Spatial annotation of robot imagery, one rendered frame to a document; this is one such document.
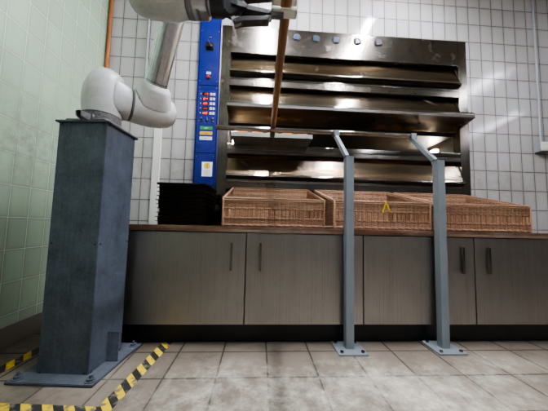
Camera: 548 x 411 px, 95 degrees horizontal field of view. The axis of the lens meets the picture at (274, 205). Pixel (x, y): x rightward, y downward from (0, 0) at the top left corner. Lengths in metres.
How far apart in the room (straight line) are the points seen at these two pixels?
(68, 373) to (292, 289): 0.95
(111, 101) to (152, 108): 0.17
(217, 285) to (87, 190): 0.69
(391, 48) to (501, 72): 0.93
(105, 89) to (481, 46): 2.70
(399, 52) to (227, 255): 2.04
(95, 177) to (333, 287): 1.18
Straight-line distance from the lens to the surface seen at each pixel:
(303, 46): 2.30
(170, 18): 0.90
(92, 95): 1.39
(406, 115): 2.14
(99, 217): 1.21
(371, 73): 2.33
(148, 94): 1.41
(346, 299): 1.35
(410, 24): 2.70
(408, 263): 1.51
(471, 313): 1.75
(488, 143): 2.63
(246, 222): 1.33
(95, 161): 1.26
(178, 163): 1.96
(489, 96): 2.78
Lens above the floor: 0.59
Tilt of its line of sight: 4 degrees up
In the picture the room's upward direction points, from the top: 1 degrees clockwise
